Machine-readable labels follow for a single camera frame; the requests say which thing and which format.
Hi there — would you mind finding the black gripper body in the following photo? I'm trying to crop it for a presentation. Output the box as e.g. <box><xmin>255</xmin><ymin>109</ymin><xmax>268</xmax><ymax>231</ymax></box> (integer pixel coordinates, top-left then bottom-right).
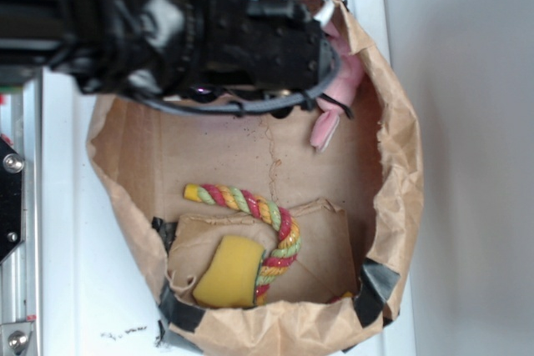
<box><xmin>201</xmin><ymin>0</ymin><xmax>333</xmax><ymax>90</ymax></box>

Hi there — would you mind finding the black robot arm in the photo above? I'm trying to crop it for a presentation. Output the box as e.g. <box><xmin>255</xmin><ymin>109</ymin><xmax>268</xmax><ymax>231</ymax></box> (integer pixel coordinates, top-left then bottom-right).
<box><xmin>1</xmin><ymin>0</ymin><xmax>334</xmax><ymax>103</ymax></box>

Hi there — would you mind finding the pink plush toy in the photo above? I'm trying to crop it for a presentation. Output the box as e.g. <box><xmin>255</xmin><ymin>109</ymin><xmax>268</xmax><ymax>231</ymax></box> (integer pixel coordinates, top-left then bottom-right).
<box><xmin>310</xmin><ymin>23</ymin><xmax>365</xmax><ymax>152</ymax></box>

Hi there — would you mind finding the brown paper bag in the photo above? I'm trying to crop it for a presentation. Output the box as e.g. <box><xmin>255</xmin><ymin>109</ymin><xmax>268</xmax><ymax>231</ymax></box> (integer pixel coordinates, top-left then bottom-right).
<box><xmin>87</xmin><ymin>0</ymin><xmax>423</xmax><ymax>355</ymax></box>

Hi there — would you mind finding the yellow sponge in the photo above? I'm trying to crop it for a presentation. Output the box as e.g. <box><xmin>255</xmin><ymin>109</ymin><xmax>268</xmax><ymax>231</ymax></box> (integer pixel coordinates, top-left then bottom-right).
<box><xmin>193</xmin><ymin>235</ymin><xmax>264</xmax><ymax>308</ymax></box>

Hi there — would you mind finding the multicolour twisted rope toy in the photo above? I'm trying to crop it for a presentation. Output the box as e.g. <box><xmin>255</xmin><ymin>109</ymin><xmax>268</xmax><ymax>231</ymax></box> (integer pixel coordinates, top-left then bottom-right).
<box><xmin>184</xmin><ymin>183</ymin><xmax>301</xmax><ymax>307</ymax></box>

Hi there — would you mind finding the aluminium frame rail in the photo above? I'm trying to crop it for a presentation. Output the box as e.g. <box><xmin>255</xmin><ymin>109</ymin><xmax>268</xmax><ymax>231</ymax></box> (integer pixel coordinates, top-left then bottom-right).
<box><xmin>1</xmin><ymin>76</ymin><xmax>43</xmax><ymax>355</ymax></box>

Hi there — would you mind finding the black metal bracket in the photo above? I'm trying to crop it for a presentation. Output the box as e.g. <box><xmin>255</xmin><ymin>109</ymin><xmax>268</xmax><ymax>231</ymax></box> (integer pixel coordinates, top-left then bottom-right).
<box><xmin>0</xmin><ymin>133</ymin><xmax>25</xmax><ymax>263</ymax></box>

